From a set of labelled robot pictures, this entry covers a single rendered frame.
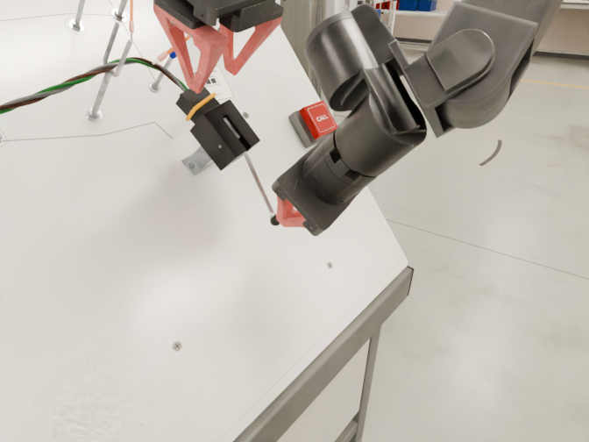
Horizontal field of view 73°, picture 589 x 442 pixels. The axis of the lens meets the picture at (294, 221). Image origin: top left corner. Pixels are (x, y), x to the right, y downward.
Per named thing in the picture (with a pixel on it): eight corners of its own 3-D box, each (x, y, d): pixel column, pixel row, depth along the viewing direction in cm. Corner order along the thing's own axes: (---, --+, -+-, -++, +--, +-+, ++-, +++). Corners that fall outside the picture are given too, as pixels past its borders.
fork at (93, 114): (106, 118, 44) (140, 39, 33) (92, 125, 43) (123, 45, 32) (94, 104, 44) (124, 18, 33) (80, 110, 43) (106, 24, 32)
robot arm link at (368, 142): (400, 139, 28) (447, 135, 31) (359, 60, 29) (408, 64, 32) (344, 186, 33) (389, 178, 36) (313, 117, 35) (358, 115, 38)
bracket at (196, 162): (194, 176, 48) (210, 160, 44) (180, 160, 48) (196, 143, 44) (219, 159, 51) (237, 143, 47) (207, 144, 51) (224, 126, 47)
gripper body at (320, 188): (266, 189, 37) (304, 146, 31) (322, 142, 43) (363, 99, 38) (313, 239, 37) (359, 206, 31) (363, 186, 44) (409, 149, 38)
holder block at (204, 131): (220, 171, 45) (237, 157, 42) (188, 131, 44) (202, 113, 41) (244, 154, 47) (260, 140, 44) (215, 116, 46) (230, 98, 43)
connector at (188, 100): (205, 135, 44) (213, 127, 42) (173, 102, 43) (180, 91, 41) (222, 122, 46) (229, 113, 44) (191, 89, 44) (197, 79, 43)
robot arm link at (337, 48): (506, 58, 24) (501, 103, 32) (423, -75, 27) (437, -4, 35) (339, 154, 29) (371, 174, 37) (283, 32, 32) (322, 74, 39)
